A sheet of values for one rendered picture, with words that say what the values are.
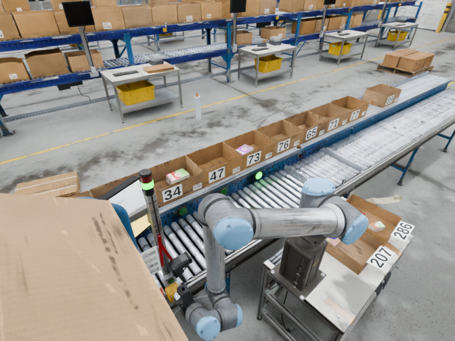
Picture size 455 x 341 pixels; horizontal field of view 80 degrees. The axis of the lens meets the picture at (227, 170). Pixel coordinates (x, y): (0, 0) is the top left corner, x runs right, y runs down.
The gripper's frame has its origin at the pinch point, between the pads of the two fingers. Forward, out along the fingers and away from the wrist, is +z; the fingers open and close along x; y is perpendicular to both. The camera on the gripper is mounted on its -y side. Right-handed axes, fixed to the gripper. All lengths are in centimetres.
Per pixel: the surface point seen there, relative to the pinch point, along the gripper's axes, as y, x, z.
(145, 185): -62, 0, -24
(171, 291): 3.8, -1.1, 9.4
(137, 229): -39.9, -6.1, 0.6
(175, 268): -12.6, 3.0, -2.0
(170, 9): -319, 275, 416
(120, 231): -67, -20, -91
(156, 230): -38.4, -0.1, -10.4
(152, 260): -22.6, -5.3, -1.5
